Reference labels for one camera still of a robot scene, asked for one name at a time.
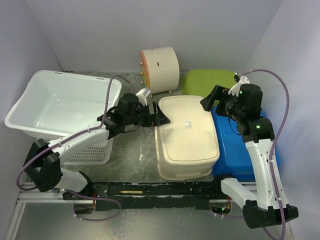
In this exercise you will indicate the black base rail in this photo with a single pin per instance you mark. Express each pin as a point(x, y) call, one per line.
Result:
point(161, 195)

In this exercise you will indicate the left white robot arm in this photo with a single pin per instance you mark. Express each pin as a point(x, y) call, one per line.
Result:
point(44, 161)

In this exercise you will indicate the blue plastic tub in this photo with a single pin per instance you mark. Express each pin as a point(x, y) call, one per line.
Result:
point(234, 159)

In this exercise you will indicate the white plastic basket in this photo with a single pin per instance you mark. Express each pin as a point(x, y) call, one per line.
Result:
point(56, 104)

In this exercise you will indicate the aluminium frame rail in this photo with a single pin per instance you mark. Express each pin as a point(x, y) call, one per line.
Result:
point(34, 196)

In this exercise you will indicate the green plastic tub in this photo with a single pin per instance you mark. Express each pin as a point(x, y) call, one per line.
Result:
point(200, 82)

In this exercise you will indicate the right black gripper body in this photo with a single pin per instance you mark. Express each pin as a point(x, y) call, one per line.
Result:
point(228, 106)

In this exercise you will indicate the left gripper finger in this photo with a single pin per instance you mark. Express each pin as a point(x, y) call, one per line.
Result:
point(161, 119)
point(153, 107)

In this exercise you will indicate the white perforated basket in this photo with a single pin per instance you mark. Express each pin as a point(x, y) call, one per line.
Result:
point(93, 155)

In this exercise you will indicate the beige cylindrical device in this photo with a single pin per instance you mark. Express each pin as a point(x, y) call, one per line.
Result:
point(160, 69)

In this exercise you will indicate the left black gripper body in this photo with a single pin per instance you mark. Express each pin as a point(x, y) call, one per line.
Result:
point(143, 116)

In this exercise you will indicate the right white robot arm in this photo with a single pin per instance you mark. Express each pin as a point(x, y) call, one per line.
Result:
point(269, 206)

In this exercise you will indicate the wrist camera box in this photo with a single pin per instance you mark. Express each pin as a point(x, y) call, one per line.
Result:
point(142, 95)
point(239, 81)

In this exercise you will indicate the cream perforated laundry basket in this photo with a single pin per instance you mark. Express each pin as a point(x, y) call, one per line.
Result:
point(187, 147)

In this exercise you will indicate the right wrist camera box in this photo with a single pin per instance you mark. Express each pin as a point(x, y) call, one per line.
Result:
point(239, 81)

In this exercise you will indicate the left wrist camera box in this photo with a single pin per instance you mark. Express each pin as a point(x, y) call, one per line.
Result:
point(142, 95)

